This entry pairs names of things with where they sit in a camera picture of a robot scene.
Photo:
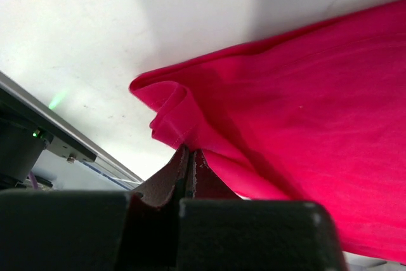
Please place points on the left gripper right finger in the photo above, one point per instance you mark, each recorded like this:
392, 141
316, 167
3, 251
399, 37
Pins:
220, 231

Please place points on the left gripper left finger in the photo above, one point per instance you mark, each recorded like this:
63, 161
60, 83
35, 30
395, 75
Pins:
95, 230

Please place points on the red t-shirt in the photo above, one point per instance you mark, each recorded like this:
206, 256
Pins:
315, 114

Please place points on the aluminium table frame rail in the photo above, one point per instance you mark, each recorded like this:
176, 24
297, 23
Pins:
105, 173

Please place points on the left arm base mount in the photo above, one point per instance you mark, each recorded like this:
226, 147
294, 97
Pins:
26, 132

